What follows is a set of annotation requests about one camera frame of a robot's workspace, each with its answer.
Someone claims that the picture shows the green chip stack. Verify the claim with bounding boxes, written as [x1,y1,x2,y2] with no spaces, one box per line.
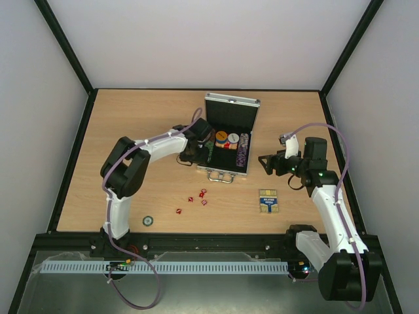
[206,141,215,163]

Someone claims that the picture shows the aluminium poker case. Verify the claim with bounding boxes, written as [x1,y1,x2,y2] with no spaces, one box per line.
[198,92,261,184]

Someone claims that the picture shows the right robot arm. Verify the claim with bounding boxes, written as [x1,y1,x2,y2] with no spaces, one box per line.
[258,135,382,302]

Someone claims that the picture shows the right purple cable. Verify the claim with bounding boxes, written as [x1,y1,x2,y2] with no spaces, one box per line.
[287,122,367,311]

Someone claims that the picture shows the purple chip stack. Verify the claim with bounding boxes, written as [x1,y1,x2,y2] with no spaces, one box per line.
[236,133,250,167]

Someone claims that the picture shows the green poker chip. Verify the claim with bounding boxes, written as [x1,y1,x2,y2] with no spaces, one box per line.
[142,216,154,226]

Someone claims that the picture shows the orange dealer button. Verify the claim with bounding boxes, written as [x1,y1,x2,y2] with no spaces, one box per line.
[215,131,228,144]

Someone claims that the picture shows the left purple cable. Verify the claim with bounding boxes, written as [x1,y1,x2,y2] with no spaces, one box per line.
[103,107,203,310]

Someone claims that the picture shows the black frame rail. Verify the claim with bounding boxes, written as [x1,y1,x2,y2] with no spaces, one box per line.
[32,232,380,259]

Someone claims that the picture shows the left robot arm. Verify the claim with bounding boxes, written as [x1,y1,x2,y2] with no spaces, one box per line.
[100,118,213,239]

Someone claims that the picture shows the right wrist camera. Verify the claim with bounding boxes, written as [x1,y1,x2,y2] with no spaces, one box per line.
[279,133,299,159]

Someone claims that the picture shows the purple cable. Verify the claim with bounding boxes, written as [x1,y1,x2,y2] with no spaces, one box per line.
[103,107,203,310]
[287,122,367,311]

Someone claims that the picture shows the playing card box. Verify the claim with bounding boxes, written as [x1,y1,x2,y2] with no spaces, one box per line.
[259,189,279,213]

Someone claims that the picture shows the grey slotted cable duct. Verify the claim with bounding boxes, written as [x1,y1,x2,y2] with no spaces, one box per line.
[40,260,288,275]

